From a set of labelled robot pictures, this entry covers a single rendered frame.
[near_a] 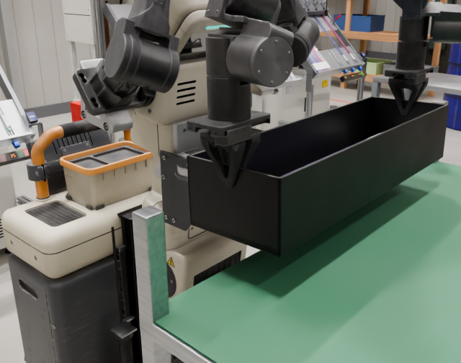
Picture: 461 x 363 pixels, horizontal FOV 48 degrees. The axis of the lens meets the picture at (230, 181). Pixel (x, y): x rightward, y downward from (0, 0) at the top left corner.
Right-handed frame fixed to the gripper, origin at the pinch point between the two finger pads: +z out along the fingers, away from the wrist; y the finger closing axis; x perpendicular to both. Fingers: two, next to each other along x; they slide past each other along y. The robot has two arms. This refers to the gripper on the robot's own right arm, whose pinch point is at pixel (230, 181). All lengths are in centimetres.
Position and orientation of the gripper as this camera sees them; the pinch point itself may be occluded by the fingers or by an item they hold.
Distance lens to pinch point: 72.7
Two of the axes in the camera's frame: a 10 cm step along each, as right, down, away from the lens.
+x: -7.5, -2.1, 6.3
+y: 6.6, -2.6, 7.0
